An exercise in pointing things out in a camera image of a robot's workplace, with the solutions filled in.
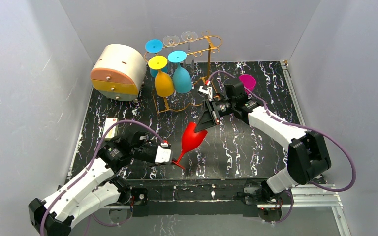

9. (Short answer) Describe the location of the magenta wine glass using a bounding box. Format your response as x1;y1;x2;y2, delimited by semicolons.
239;74;256;95

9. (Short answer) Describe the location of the light blue wine glass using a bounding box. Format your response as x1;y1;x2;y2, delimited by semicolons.
168;50;192;94

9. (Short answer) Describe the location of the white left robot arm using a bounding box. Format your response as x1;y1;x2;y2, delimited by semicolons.
28;131;161;236

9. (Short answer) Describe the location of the round drawer storage box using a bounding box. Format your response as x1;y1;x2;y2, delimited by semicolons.
90;44;147;102

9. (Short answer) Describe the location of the yellow wine glass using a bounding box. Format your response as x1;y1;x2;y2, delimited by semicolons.
148;56;175;98

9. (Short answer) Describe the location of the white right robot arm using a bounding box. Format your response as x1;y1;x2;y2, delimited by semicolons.
194;80;332;201

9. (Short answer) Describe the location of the small white card box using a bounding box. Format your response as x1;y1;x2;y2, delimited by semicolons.
103;118;119;141

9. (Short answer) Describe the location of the gold wire glass rack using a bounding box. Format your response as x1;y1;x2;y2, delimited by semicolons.
143;31;222;114

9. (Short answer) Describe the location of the clear wine glass right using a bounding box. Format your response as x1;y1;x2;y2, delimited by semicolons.
181;31;198;54

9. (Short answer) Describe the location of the rear blue wine glass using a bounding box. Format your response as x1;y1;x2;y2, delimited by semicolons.
145;39;168;78

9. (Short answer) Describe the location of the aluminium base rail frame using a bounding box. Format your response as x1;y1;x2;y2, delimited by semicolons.
50;60;353;236

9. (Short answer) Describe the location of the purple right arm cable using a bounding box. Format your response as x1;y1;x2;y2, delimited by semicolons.
205;70;357;225

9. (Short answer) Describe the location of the clear wine glass left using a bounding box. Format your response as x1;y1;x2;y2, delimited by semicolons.
162;35;180;47

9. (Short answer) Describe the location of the red wine glass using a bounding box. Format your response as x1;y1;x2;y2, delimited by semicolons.
172;121;208;170

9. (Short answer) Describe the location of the clear wine glass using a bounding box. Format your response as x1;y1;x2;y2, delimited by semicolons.
162;35;180;47
181;31;198;54

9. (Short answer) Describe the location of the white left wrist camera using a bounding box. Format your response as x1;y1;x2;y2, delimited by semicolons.
155;141;172;165

